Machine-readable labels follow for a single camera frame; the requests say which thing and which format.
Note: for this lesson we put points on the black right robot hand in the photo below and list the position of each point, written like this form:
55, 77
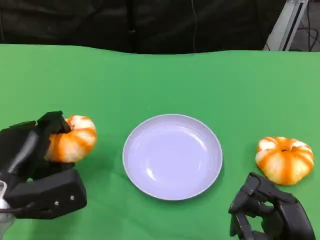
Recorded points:
287, 217

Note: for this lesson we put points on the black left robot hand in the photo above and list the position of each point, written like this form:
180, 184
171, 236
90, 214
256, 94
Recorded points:
22, 150

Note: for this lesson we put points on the orange white toy bread roll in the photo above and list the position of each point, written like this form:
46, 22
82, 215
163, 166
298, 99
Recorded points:
72, 142
285, 161

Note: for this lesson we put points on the lilac plate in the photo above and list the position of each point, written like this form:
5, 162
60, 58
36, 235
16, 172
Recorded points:
172, 157

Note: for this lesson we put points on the black backdrop curtain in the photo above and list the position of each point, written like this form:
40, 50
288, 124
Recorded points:
100, 22

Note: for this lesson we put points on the green table cloth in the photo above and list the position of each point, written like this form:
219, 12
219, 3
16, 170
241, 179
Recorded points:
160, 82

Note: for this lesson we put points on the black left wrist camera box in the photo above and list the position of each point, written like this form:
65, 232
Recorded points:
50, 195

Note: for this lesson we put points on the silver aluminium frame post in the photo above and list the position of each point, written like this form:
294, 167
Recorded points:
285, 27

